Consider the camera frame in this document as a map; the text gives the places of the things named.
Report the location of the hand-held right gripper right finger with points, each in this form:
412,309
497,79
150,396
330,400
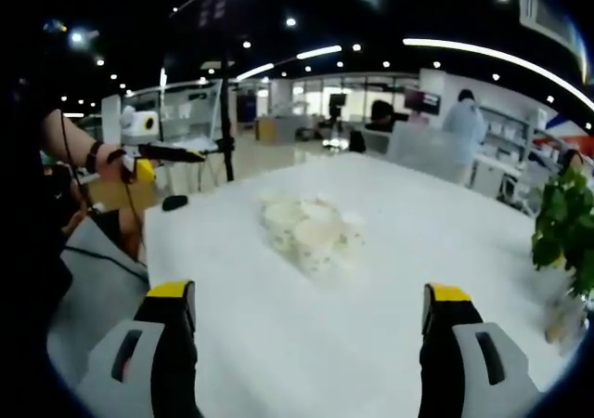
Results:
468,367

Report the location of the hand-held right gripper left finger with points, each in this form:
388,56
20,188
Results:
139,367

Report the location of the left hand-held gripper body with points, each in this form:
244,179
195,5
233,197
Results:
139,125

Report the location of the white printed paper cup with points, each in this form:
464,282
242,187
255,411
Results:
278,223
352,227
318,251
318,208

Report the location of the person's left hand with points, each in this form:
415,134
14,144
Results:
113,169

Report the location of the small black oval object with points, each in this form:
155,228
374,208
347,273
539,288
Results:
175,203

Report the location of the black wristband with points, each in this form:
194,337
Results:
94,156

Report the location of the black stand pole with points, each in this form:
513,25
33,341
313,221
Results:
227,125

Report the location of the white table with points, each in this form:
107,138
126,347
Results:
371,343

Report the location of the cardboard box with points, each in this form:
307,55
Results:
274,129

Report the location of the pale plant pot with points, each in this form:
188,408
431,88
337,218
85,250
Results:
566,320

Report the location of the person's dark clothing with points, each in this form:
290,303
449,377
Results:
28,251

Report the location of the group of round ceiling lights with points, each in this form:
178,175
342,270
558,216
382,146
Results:
291,21

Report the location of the green leafy plant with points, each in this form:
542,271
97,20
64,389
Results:
566,218

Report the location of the translucent plastic box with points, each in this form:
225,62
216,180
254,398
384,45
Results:
427,148

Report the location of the white storage shelf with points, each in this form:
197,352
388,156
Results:
515,130

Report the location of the dark monitor screen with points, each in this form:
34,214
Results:
421,100

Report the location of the long curved ceiling light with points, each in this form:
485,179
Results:
487,53

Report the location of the ceiling air conditioner unit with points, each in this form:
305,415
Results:
550,16

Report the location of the camera on tripod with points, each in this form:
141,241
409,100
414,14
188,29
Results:
336,104

